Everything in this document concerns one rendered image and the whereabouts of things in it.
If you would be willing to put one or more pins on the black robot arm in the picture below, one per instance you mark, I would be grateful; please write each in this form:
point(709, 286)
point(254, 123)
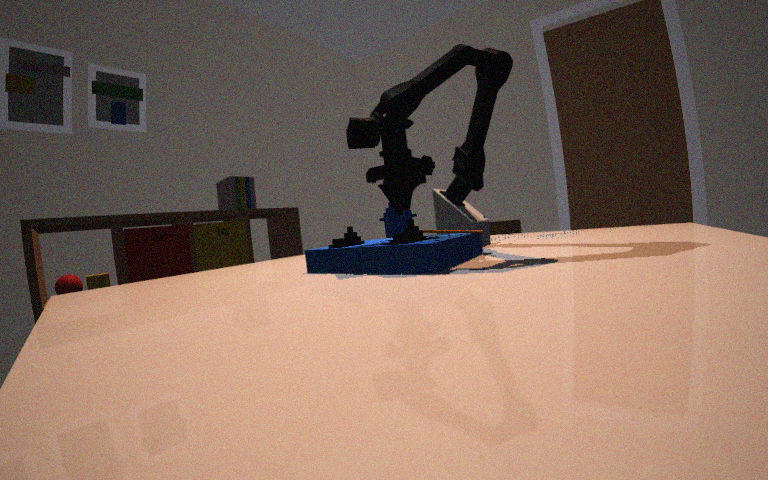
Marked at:
point(399, 102)

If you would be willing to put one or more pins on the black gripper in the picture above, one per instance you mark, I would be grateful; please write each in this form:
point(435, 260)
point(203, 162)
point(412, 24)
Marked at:
point(398, 187)

